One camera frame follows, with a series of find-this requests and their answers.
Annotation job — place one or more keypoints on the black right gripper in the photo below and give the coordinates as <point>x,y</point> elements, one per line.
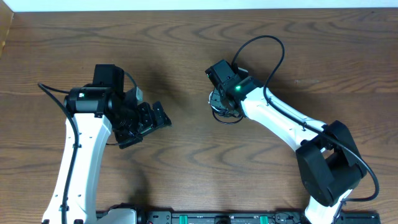
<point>235,112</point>

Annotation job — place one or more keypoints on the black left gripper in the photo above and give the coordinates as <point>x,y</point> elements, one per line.
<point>144,125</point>

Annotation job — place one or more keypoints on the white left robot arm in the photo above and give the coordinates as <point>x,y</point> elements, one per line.
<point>94,112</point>

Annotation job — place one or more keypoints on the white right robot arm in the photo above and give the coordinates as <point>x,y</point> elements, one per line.
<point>328,159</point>

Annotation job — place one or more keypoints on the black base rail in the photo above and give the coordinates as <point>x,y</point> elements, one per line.
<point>167,217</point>

